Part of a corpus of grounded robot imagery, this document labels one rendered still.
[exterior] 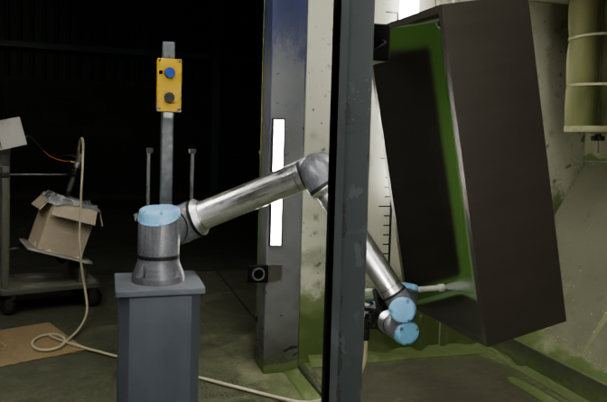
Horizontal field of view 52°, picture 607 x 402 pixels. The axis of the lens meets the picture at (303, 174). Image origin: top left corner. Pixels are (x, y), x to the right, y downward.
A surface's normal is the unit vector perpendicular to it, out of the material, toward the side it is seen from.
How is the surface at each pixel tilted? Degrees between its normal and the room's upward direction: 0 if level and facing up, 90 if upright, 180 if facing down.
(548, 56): 90
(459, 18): 90
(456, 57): 90
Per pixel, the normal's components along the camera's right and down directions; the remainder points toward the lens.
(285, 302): 0.29, 0.06
